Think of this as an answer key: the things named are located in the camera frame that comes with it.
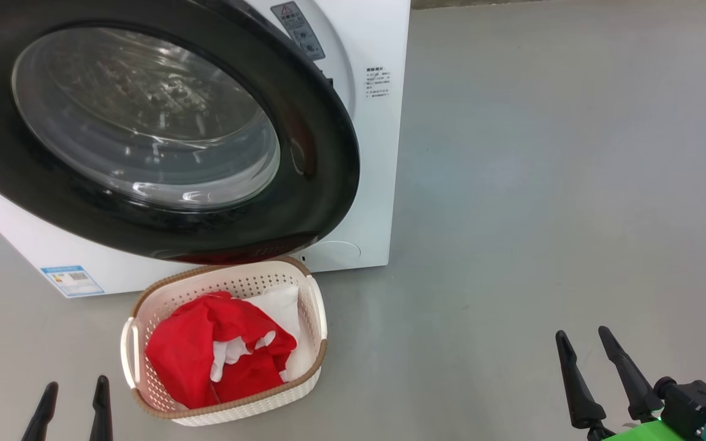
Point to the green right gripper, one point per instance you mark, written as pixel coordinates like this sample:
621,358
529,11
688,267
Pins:
653,433

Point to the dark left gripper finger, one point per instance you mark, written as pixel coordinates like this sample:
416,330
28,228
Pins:
102,416
40,419

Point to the plain red garment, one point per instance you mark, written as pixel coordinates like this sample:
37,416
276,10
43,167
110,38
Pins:
187,349

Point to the black washer door with glass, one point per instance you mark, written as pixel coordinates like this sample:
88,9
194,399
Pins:
322,184

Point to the cream laundry basket brown rim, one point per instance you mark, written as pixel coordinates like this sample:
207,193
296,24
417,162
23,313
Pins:
163,392

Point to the white front-load washing machine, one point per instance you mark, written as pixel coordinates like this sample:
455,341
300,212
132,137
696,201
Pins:
377,153

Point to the blue energy label sticker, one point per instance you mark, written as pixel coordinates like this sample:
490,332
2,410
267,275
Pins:
73,282

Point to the round white filter cover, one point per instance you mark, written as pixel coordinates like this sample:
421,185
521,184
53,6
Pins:
341,254

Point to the small printed text sticker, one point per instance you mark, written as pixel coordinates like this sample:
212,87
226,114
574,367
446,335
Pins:
378,82

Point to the grey warning label sticker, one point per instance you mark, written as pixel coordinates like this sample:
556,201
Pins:
298,30

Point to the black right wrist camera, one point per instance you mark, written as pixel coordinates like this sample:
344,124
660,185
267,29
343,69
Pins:
696,404

